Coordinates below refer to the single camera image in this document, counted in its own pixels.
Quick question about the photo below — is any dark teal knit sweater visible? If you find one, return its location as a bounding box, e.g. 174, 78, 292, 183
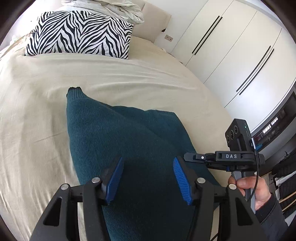
66, 87, 195, 240

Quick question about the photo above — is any person's right hand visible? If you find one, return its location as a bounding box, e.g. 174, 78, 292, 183
227, 174, 272, 212

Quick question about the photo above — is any dark jacket right sleeve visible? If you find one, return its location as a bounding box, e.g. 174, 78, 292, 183
255, 194, 288, 241

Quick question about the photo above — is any beige bed cover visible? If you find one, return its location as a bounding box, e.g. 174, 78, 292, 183
1, 36, 232, 240

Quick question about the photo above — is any zebra print pillow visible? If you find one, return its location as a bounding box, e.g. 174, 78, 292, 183
25, 10, 133, 59

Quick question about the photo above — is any beige upholstered headboard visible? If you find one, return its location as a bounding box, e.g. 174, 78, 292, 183
132, 2, 171, 43

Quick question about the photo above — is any crumpled white duvet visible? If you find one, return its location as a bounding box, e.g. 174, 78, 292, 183
61, 0, 144, 25

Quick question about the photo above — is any black camera cable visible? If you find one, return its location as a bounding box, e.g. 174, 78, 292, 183
245, 136, 260, 202

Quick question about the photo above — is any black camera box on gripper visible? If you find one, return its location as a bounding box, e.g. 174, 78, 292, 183
225, 118, 254, 152

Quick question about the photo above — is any white wardrobe with black handles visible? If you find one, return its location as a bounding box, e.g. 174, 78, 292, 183
172, 1, 295, 131

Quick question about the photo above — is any wall power socket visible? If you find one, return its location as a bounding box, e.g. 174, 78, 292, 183
165, 35, 173, 42

